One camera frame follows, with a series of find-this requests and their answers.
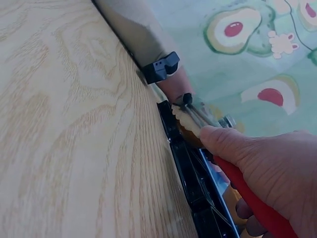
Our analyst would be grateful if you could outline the person's left hand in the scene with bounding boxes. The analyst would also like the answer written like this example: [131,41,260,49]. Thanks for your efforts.
[154,66,199,105]

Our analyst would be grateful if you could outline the person's right hand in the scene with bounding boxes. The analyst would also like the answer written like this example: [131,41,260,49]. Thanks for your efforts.
[199,125,317,238]

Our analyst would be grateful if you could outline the red handled metal tongs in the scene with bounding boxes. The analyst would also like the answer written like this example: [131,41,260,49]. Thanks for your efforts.
[173,92,299,238]

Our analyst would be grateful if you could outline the person's left forearm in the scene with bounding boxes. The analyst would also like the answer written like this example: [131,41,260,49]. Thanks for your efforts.
[95,0,174,69]

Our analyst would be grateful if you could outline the white crimped dumpling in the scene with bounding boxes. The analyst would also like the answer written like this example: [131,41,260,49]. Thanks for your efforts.
[171,103,207,142]

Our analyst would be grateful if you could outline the golden brown food piece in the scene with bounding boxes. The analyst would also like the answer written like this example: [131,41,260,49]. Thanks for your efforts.
[177,123,203,149]

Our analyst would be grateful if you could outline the black tray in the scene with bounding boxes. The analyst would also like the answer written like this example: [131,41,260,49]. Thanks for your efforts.
[156,100,241,238]

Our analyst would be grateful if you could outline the thin black cable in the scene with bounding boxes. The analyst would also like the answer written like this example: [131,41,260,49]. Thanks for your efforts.
[283,0,311,53]

